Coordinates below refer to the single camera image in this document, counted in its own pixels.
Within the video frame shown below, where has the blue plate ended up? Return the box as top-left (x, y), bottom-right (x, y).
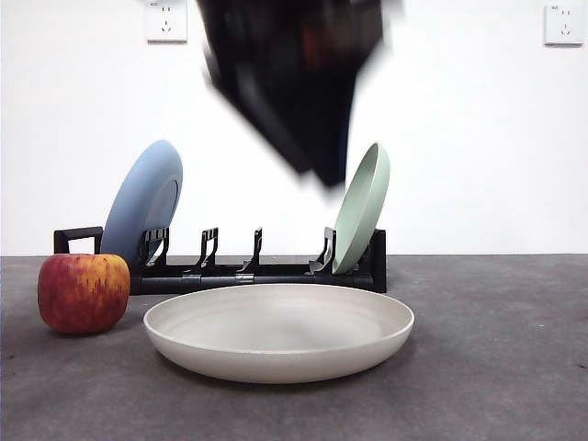
top-left (99, 140), bottom-right (184, 273)

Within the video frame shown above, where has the white wall socket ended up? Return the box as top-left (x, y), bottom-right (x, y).
top-left (146, 1), bottom-right (188, 45)
top-left (544, 4), bottom-right (585, 47)

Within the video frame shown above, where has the pale yellow cream plate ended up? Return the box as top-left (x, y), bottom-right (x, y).
top-left (142, 283), bottom-right (416, 385)

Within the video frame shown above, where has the green plate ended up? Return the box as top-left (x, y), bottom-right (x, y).
top-left (333, 141), bottom-right (391, 276)

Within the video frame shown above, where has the black plate rack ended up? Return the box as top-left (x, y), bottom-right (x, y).
top-left (53, 226), bottom-right (389, 295)

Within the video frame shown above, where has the red yellow apple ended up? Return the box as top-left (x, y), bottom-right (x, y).
top-left (37, 253), bottom-right (131, 334)

